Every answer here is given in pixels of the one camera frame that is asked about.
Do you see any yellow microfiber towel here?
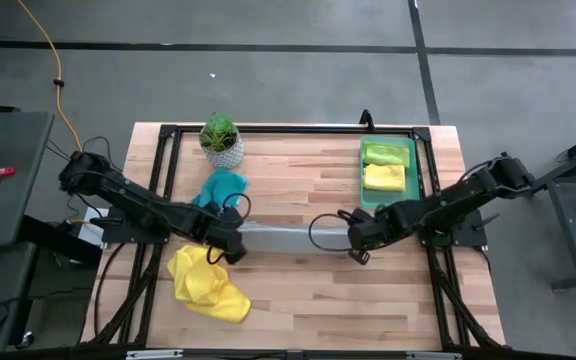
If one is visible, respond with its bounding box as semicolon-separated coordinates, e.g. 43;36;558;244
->
362;163;407;193
166;243;253;325

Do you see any grey microfiber towel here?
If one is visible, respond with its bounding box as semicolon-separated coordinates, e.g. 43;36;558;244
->
240;219;357;255

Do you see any lime green microfiber towel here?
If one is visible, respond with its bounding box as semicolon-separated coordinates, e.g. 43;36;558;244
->
362;143;412;169

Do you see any teal microfiber towel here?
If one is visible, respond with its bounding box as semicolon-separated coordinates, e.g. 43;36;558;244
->
191;168;249;210

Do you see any translucent green plastic bin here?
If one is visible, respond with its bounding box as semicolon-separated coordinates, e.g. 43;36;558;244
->
358;135;423;210

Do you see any succulent in patterned white pot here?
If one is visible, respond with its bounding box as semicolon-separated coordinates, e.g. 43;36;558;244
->
198;112;245;170

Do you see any white box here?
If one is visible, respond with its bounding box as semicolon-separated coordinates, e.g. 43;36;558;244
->
76;207;107;249

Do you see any black equipment box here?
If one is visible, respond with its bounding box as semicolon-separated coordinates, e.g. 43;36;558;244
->
17;214;104;266

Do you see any grey metal bench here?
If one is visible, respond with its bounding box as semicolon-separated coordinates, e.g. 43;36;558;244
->
519;124;576;294

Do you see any dark grey side table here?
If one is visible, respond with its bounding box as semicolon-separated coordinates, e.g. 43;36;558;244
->
0;110;55;251

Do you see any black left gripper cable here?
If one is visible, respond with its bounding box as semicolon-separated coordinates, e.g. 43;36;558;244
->
206;192;253;266

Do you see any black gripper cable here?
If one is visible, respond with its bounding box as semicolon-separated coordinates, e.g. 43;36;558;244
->
308;209;364;253
206;192;253;266

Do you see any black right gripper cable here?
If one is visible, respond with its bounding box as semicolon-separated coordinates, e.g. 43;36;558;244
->
308;209;364;253

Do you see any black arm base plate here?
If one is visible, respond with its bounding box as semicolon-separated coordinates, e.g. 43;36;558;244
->
415;207;489;250
100;203;174;245

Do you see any black bracket stand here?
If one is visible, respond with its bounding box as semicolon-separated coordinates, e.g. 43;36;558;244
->
358;108;377;132

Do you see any black aluminium table frame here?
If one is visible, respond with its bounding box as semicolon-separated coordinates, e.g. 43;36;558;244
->
80;123;507;351

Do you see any silver metal bracket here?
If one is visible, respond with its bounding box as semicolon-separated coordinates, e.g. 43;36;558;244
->
126;349;184;360
406;352;462;360

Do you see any thin black floor cable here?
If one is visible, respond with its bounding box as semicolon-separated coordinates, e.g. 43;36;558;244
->
45;135;119;221

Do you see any red-handled hex key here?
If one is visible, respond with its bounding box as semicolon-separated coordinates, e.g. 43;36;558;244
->
0;166;18;209

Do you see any yellow extension cable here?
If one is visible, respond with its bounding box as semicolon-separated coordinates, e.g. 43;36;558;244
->
16;0;85;154

